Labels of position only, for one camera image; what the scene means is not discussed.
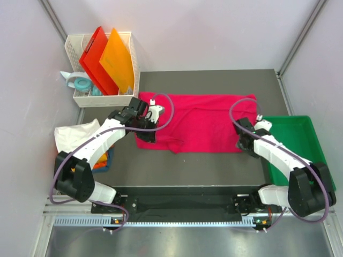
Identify magenta t shirt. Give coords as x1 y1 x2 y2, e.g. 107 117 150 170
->
136 92 257 154

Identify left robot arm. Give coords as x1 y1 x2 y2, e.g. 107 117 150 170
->
54 97 164 213

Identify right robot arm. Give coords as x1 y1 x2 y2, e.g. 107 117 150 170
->
233 118 337 218

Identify blue folded t shirt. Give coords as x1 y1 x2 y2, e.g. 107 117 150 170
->
92 145 114 173

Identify green plastic tray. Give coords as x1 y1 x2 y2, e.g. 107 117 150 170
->
261 115 337 192

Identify orange folded t shirt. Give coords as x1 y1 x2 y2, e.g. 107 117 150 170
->
93 152 109 170

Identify orange plastic folder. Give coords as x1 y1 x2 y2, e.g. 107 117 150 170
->
99 28 135 94

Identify teal white headphones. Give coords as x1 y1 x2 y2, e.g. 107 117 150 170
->
60 71 103 96

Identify red plastic folder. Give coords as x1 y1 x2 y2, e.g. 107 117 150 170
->
79 26 119 96

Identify white folded t shirt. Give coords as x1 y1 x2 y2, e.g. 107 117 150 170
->
54 119 100 153

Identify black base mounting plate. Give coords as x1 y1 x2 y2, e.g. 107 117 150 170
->
91 186 271 223

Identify white plastic organizer basket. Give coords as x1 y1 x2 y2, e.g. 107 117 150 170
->
64 32 140 108

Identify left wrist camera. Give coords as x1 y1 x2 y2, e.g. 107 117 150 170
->
146 99 165 124

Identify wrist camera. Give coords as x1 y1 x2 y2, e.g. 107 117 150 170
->
146 99 165 124
254 115 272 132

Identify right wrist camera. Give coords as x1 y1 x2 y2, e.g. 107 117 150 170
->
254 115 272 132

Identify white slotted cable duct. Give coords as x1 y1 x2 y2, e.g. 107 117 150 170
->
53 216 271 228

